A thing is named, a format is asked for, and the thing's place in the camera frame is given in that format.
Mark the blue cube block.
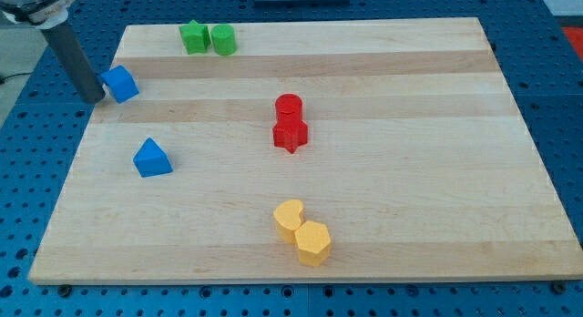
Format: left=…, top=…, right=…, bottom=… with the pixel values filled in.
left=100, top=65, right=139, bottom=103

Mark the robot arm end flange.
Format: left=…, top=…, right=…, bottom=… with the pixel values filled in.
left=1, top=0, right=76, bottom=30

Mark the blue triangle block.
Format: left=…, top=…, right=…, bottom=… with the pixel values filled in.
left=133, top=138, right=173, bottom=178

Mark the red star block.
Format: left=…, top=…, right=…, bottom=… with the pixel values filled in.
left=272, top=120, right=309, bottom=153

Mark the red cylinder block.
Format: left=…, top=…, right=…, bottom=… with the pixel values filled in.
left=275, top=93, right=303, bottom=123

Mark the yellow heart block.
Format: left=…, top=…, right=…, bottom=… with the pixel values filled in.
left=273, top=199, right=305, bottom=243

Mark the light wooden board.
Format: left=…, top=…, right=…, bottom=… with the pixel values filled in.
left=29, top=17, right=582, bottom=285

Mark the yellow hexagon block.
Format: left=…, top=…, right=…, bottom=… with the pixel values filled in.
left=295, top=220, right=332, bottom=267

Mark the green cylinder block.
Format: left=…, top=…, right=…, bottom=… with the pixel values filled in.
left=210, top=24, right=237, bottom=56

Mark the green star block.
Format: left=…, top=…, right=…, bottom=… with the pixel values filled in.
left=179, top=20, right=210, bottom=55

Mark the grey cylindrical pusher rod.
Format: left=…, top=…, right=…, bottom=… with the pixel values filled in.
left=41, top=21, right=105, bottom=104

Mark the black cable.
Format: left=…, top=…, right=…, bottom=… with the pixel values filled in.
left=0, top=70, right=33, bottom=85

